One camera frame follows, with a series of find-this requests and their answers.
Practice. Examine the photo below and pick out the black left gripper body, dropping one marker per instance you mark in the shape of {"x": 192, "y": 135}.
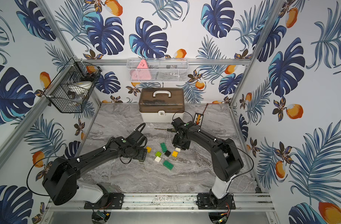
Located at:
{"x": 142, "y": 154}

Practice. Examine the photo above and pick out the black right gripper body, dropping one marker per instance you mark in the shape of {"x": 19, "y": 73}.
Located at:
{"x": 177, "y": 142}

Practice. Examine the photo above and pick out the yellow square brick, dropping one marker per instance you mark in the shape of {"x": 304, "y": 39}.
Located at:
{"x": 149, "y": 149}
{"x": 174, "y": 154}

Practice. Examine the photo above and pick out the dark green long brick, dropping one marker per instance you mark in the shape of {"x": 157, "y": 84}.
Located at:
{"x": 163, "y": 147}
{"x": 168, "y": 165}

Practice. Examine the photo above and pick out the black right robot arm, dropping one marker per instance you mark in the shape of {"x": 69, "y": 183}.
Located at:
{"x": 225, "y": 156}

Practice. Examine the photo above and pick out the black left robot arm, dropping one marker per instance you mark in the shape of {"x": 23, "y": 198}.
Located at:
{"x": 62, "y": 181}

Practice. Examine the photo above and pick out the lime green brick centre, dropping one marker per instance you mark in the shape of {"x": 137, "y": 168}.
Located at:
{"x": 158, "y": 154}

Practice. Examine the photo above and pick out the black square brick centre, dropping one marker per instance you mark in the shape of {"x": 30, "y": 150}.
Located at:
{"x": 167, "y": 153}

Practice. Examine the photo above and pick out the black card with arrows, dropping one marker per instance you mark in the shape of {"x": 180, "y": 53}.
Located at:
{"x": 198, "y": 119}

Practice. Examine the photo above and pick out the brown lid storage box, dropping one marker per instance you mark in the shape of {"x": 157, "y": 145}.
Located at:
{"x": 161, "y": 105}

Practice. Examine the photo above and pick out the pink triangle sign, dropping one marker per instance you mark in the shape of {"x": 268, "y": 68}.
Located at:
{"x": 141, "y": 73}

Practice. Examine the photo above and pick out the white object in basket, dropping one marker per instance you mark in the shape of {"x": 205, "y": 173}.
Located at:
{"x": 80, "y": 86}

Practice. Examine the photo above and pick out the black handle screwdriver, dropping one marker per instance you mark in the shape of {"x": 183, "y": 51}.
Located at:
{"x": 166, "y": 129}

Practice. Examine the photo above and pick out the white wire shelf basket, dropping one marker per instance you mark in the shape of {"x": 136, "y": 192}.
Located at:
{"x": 163, "y": 69}

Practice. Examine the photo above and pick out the black wire basket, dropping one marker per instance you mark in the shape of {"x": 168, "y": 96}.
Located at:
{"x": 70, "y": 91}

